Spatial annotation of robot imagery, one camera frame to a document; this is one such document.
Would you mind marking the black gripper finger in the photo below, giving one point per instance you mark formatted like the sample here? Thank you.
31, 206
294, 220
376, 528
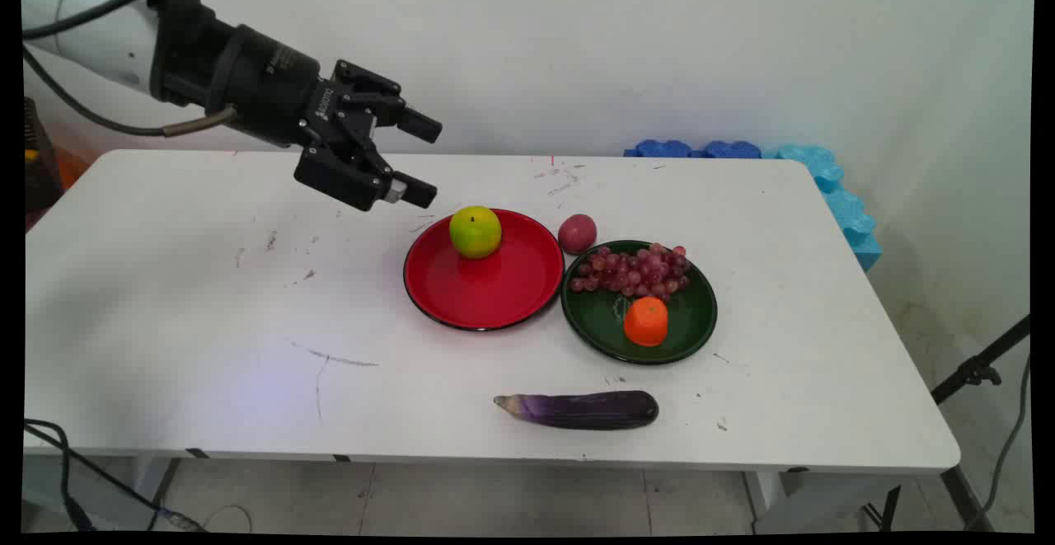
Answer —
346, 174
371, 100

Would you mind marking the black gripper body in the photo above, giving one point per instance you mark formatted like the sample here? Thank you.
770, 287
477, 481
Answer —
272, 83

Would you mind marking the orange mandarin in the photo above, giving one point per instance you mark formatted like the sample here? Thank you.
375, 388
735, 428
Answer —
646, 322

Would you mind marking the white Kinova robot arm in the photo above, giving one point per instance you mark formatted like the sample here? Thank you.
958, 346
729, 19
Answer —
91, 34

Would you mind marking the green apple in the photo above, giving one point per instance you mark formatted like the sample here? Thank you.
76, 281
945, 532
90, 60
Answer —
475, 232

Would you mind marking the red round plate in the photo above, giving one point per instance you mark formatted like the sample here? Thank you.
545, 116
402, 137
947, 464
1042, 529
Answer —
494, 289

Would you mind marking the small red fruit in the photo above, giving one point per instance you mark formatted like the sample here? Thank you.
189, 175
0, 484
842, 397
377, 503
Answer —
577, 234

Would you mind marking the red grape bunch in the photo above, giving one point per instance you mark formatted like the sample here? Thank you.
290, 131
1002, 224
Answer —
635, 271

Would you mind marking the purple eggplant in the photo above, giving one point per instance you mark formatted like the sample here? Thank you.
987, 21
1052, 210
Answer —
585, 411

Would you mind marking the green round plate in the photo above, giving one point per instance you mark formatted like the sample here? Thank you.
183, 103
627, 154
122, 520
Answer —
692, 314

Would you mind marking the light blue foam mat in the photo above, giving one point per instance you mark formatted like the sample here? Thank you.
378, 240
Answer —
845, 207

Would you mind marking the black tripod stand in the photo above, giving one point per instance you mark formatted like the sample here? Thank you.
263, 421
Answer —
977, 372

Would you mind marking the black table leg frame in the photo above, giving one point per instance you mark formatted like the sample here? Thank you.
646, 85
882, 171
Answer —
960, 495

